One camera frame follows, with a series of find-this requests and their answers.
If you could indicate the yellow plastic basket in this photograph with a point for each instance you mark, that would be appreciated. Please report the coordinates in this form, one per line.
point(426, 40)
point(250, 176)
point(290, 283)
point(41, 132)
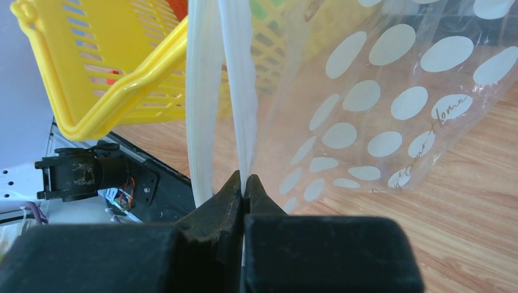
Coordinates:
point(110, 63)

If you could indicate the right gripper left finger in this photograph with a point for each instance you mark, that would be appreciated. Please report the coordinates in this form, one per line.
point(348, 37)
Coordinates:
point(199, 253)

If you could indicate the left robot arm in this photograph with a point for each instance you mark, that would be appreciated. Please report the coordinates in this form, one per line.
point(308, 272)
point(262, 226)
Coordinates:
point(75, 174)

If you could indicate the orange carrot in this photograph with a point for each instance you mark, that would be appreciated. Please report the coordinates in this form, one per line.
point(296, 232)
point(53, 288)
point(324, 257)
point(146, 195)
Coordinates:
point(179, 8)

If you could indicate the polka dot zip bag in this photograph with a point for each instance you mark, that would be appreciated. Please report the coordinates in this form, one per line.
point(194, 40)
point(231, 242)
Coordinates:
point(318, 97)

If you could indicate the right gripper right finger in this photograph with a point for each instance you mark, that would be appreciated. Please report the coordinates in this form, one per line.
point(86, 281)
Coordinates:
point(294, 253)

